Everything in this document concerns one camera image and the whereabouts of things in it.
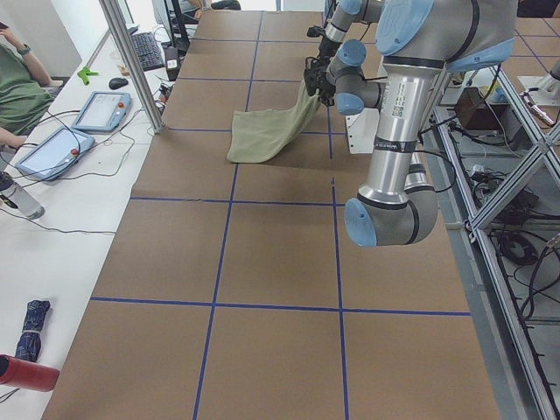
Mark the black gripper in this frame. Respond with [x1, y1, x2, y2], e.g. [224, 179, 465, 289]
[316, 71, 336, 103]
[318, 37, 340, 66]

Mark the olive green long-sleeve shirt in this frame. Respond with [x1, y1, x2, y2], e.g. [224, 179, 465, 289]
[227, 81, 321, 164]

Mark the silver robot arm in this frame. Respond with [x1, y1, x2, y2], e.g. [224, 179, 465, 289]
[317, 0, 385, 64]
[304, 1, 518, 247]

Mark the black keyboard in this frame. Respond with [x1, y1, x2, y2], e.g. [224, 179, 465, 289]
[130, 32, 165, 71]

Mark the black computer mouse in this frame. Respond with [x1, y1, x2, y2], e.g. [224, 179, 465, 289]
[108, 77, 129, 90]

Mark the upper teach pendant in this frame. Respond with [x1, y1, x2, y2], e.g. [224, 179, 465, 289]
[72, 91, 132, 133]

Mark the teach pendant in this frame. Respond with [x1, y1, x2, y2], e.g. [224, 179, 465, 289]
[72, 91, 132, 133]
[15, 127, 95, 181]

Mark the brown paper table cover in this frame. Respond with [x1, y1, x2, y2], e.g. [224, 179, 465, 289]
[44, 11, 500, 419]

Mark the green plastic tool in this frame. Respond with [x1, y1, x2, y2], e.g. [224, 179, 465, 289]
[77, 66, 99, 86]

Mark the lower teach pendant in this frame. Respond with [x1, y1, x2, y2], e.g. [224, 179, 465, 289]
[15, 127, 95, 181]

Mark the seated person green shirt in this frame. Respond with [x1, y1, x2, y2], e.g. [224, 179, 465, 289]
[1, 24, 53, 150]

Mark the clear water bottle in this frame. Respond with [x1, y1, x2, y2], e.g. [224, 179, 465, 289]
[0, 171, 45, 220]

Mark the folded navy plaid umbrella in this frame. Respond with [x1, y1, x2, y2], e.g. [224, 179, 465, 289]
[15, 300, 51, 362]

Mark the red cylindrical bottle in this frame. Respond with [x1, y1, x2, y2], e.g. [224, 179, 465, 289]
[1, 354, 60, 392]

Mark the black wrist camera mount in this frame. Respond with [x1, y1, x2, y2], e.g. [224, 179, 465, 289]
[304, 57, 326, 96]
[306, 25, 325, 38]

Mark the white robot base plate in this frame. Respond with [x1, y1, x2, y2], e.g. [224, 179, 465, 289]
[345, 108, 380, 154]

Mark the aluminium frame post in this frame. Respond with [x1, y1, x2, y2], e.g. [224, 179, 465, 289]
[99, 0, 164, 134]

